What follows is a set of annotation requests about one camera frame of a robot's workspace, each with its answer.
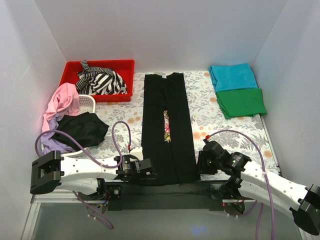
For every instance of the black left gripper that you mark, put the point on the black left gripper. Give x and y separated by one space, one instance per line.
146 165

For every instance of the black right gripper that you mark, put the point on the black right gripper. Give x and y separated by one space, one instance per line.
203 163

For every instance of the black floral print t shirt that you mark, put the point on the black floral print t shirt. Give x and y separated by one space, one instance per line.
167 137

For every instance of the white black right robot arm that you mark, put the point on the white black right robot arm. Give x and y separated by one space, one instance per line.
248 179

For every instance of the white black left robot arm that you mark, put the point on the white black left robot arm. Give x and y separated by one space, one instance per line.
54 171

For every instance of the floral patterned table mat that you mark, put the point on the floral patterned table mat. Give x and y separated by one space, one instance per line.
246 135

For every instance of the black shirt in basket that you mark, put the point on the black shirt in basket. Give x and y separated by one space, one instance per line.
86 128

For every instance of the folded green t shirt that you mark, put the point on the folded green t shirt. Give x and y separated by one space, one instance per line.
241 103

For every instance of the white plastic laundry basket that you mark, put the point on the white plastic laundry basket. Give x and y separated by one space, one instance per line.
86 104

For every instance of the lavender shirt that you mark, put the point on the lavender shirt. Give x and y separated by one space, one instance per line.
50 144

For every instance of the folded blue t shirt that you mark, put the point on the folded blue t shirt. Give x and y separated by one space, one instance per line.
232 77

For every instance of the pink shirt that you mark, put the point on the pink shirt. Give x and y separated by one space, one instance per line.
65 101

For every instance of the black white striped shirt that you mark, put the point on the black white striped shirt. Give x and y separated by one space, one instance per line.
95 80

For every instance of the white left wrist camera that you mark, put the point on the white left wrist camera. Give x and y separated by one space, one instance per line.
137 152

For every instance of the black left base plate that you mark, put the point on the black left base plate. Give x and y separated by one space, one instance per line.
109 192

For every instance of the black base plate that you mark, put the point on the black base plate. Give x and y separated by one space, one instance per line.
226 192
109 192

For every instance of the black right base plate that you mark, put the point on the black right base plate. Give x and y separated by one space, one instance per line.
226 192

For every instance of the aluminium frame rail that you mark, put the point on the aluminium frame rail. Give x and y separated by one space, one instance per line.
50 197

